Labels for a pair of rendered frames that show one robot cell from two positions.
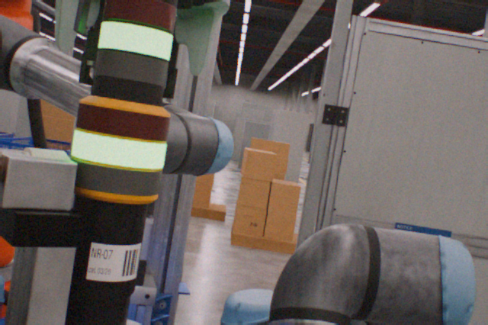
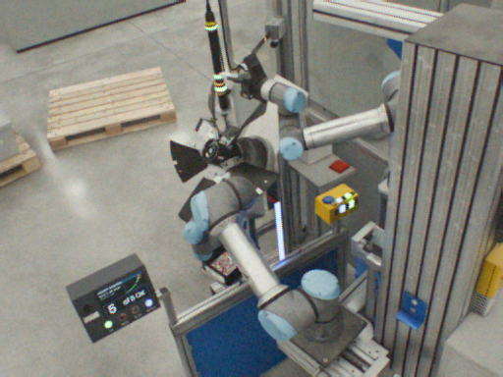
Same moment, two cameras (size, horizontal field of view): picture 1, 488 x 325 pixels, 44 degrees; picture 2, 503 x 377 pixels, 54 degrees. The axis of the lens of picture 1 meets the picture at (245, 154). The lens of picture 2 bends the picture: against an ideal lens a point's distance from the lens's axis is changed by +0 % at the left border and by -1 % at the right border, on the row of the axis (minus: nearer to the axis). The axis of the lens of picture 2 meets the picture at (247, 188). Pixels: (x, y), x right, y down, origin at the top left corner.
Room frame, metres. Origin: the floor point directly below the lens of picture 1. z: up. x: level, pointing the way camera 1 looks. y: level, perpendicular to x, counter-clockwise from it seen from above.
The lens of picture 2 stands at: (1.93, -0.66, 2.48)
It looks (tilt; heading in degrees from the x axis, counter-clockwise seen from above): 39 degrees down; 155
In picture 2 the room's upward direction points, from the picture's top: 8 degrees counter-clockwise
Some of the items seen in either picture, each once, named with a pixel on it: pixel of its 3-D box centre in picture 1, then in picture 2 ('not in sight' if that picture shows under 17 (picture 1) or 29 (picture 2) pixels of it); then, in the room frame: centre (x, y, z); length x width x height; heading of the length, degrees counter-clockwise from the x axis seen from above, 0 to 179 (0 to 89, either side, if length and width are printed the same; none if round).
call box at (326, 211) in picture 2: not in sight; (336, 204); (0.64, 0.37, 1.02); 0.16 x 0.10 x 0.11; 92
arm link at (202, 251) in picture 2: not in sight; (204, 243); (0.56, -0.23, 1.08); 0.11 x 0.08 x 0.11; 95
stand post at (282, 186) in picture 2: not in sight; (284, 215); (0.15, 0.39, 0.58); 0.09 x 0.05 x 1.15; 2
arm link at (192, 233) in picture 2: not in sight; (196, 228); (0.57, -0.25, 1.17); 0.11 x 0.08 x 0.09; 129
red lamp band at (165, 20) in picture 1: (139, 14); not in sight; (0.29, 0.06, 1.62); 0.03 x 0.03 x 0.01
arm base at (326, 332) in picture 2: not in sight; (320, 315); (1.11, -0.06, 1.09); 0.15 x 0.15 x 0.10
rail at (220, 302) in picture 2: not in sight; (264, 278); (0.66, -0.03, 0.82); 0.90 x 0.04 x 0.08; 92
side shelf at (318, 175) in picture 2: not in sight; (315, 164); (0.16, 0.61, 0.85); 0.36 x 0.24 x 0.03; 2
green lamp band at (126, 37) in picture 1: (136, 42); not in sight; (0.29, 0.06, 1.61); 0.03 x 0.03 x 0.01
